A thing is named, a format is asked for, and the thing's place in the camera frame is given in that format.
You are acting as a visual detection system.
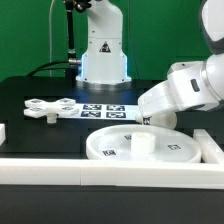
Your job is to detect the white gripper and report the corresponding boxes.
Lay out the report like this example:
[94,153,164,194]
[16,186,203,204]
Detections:
[138,61,214,118]

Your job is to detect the white round table top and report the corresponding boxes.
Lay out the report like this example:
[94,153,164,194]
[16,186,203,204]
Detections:
[86,124,202,163]

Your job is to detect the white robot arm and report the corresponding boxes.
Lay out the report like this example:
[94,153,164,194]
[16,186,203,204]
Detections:
[77,0,224,117]

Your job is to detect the white marker sheet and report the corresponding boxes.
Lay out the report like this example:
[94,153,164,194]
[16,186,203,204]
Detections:
[57,103,140,122]

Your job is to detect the white cross-shaped table base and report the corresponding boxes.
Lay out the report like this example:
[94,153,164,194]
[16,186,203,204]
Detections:
[24,98,79,124]

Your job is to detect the white right fence rail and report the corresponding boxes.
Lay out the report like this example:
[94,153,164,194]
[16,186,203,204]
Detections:
[193,129,224,165]

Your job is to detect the white fence rail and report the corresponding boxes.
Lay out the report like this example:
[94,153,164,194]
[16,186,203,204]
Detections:
[0,124,6,146]
[0,158,224,189]
[193,129,224,165]

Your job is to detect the black cables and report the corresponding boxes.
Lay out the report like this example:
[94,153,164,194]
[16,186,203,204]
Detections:
[27,60,82,78]

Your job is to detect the grey thin cable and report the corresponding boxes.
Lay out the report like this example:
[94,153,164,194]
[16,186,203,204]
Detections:
[48,0,57,78]

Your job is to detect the white left fence rail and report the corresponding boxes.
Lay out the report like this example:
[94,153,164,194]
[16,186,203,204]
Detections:
[0,124,6,146]

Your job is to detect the white front fence rail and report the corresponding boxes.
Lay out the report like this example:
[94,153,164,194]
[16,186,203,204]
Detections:
[0,158,224,189]

